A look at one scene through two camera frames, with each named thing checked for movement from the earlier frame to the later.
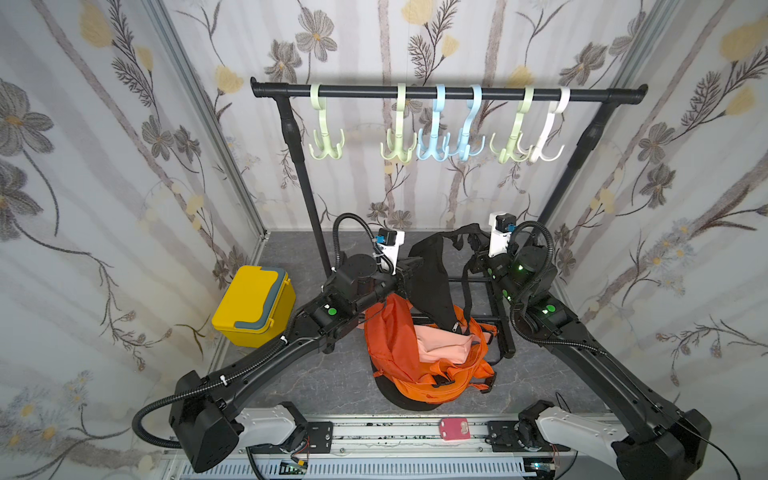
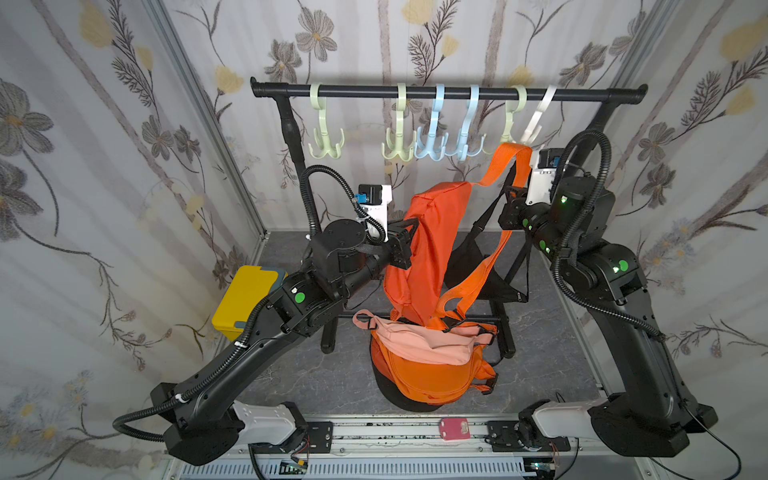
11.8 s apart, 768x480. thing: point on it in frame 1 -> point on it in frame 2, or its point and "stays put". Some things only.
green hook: [513, 147] -> [514, 106]
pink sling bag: [435, 343] stays put
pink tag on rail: [454, 429] stays put
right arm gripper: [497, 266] -> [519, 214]
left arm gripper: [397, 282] -> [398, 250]
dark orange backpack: [392, 338] -> [449, 234]
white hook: [556, 108] -> [534, 126]
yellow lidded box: [257, 307] stays put
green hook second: [400, 152] stays put
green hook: [325, 148] stays put
